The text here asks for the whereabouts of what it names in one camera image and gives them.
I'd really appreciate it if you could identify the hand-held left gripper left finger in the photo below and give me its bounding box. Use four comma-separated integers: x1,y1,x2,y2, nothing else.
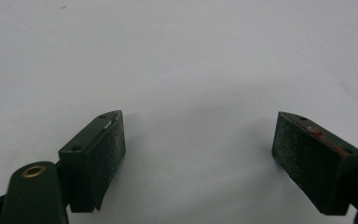
58,109,127,214

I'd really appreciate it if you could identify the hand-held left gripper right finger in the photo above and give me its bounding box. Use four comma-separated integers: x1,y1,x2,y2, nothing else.
271,111,358,217

